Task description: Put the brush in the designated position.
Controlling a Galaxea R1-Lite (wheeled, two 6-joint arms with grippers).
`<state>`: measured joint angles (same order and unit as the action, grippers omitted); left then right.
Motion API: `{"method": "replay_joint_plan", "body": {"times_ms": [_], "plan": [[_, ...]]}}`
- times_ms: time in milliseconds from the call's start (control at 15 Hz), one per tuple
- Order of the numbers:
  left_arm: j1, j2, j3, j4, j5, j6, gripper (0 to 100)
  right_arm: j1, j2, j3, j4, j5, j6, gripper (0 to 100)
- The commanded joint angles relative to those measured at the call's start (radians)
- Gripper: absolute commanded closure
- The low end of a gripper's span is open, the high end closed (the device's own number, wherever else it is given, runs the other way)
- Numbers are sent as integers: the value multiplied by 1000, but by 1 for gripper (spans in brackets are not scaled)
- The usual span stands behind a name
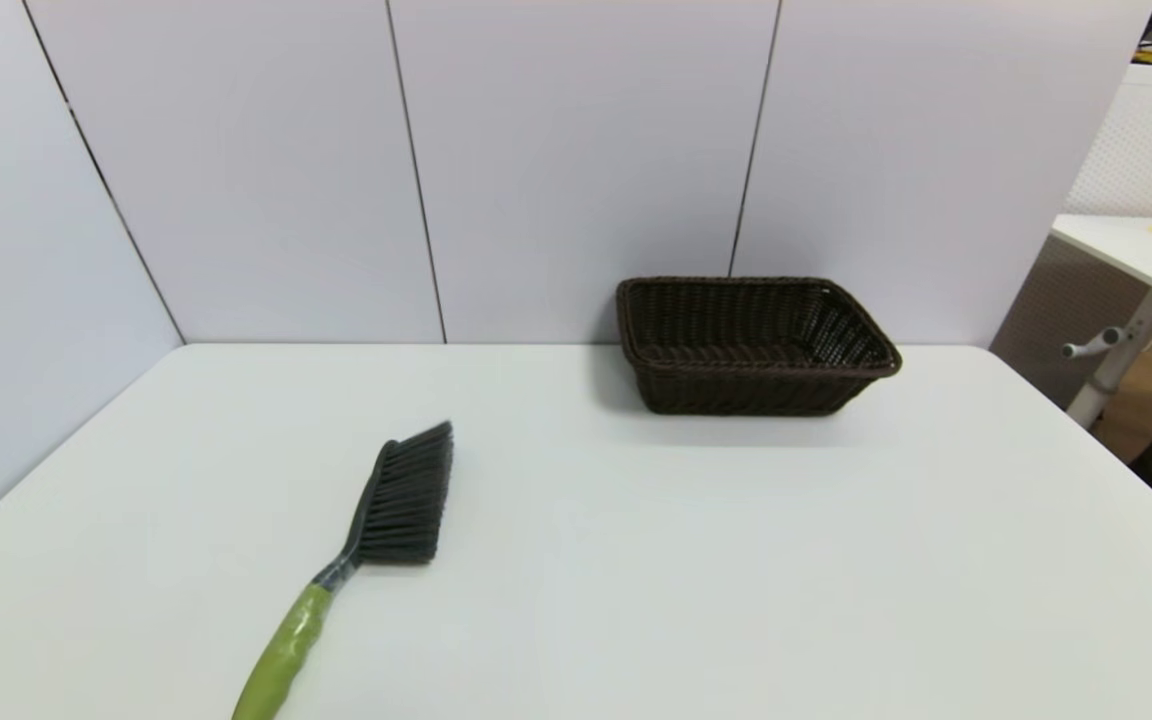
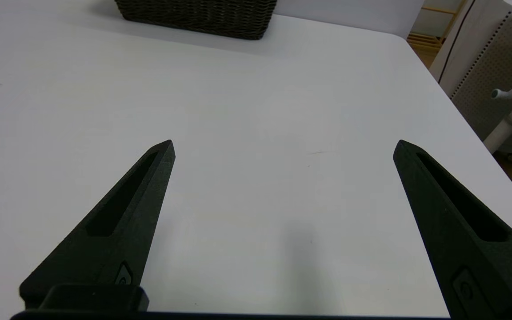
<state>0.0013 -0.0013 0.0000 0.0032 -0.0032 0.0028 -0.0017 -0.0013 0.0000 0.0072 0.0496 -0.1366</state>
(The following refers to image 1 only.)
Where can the dark brown wicker basket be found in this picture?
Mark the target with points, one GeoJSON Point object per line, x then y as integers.
{"type": "Point", "coordinates": [746, 385]}

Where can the white side table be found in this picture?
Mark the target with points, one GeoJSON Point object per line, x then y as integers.
{"type": "Point", "coordinates": [1121, 248]}

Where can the white perforated partition panel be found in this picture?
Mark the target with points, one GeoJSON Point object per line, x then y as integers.
{"type": "Point", "coordinates": [1146, 150]}

